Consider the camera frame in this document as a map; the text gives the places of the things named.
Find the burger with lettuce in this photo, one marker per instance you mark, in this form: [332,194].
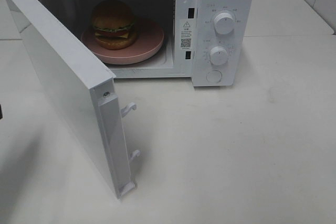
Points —
[113,24]

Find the white microwave door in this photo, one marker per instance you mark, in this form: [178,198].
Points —
[80,88]

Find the white upper power knob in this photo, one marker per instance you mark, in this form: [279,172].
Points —
[224,23]

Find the white microwave oven body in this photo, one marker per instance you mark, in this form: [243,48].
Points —
[190,34]

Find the pink round plate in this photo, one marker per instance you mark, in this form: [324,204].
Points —
[141,43]

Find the white lower timer knob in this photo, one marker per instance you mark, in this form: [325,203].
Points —
[218,55]

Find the dark left gripper edge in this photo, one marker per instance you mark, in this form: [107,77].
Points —
[1,114]

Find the round white door button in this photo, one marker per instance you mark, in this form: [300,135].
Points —
[214,76]

